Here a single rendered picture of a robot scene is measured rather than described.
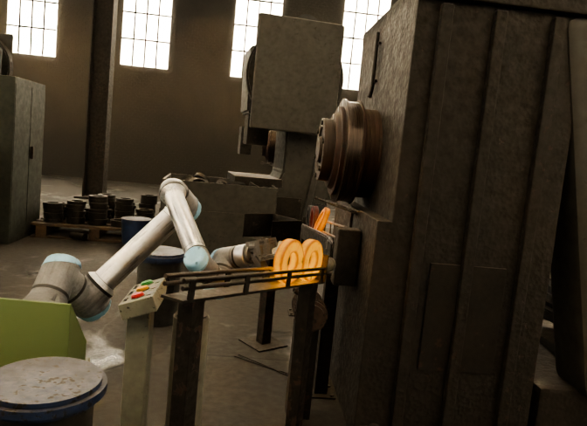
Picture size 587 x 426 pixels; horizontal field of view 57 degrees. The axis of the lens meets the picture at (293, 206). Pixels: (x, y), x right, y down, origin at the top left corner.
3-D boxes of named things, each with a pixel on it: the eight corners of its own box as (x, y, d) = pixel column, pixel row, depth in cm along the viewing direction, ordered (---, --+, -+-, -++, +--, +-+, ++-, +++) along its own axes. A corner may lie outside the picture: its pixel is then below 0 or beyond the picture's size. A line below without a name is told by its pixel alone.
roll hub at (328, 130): (322, 179, 258) (328, 120, 255) (331, 182, 231) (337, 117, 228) (311, 177, 258) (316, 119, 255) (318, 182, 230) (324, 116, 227)
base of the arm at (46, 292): (10, 300, 207) (19, 278, 214) (24, 325, 221) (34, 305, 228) (58, 304, 207) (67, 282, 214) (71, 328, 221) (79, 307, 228)
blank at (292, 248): (307, 239, 190) (299, 238, 192) (285, 239, 177) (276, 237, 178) (300, 283, 190) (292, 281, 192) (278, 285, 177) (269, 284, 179)
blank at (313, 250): (326, 240, 204) (318, 238, 205) (307, 239, 190) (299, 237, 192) (320, 280, 204) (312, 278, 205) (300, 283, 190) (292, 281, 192)
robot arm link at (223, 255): (218, 277, 220) (225, 257, 226) (243, 273, 213) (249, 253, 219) (205, 264, 214) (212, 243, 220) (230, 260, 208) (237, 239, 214)
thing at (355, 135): (338, 198, 270) (348, 104, 265) (355, 209, 223) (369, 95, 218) (325, 197, 269) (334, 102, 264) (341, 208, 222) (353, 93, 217)
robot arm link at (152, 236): (52, 294, 236) (178, 179, 254) (79, 313, 248) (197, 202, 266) (63, 311, 225) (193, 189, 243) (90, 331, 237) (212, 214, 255)
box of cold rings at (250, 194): (262, 250, 570) (269, 177, 562) (271, 269, 489) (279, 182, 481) (163, 243, 554) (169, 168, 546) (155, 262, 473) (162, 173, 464)
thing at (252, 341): (261, 332, 321) (272, 213, 314) (289, 346, 301) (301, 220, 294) (233, 337, 308) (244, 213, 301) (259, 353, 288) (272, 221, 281)
